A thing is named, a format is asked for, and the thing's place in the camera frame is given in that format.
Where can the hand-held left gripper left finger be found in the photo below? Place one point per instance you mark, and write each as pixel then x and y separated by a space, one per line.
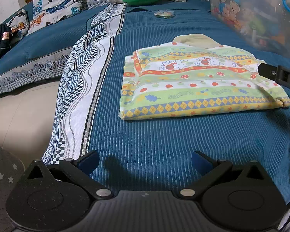
pixel 88 162

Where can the large butterfly print pillow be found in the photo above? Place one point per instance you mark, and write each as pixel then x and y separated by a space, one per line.
pixel 55 4

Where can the clear bear print storage box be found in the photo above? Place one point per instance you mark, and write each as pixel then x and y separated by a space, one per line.
pixel 256 12

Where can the blue quilt with grey border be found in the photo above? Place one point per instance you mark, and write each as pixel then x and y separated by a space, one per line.
pixel 46 50

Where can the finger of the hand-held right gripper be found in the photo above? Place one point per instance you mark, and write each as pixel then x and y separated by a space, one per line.
pixel 267 71

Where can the patterned baby garment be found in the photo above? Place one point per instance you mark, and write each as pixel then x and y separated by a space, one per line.
pixel 195 89

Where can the blue striped bedspread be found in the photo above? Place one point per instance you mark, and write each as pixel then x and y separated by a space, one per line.
pixel 147 135

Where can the small clear plastic packet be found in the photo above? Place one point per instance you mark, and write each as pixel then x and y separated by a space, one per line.
pixel 164 14

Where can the small butterfly print pillow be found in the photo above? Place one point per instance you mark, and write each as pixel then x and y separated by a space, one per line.
pixel 18 25

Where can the grey star print mat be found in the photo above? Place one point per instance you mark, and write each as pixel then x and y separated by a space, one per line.
pixel 2 178

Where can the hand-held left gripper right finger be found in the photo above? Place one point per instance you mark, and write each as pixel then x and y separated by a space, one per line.
pixel 201 163

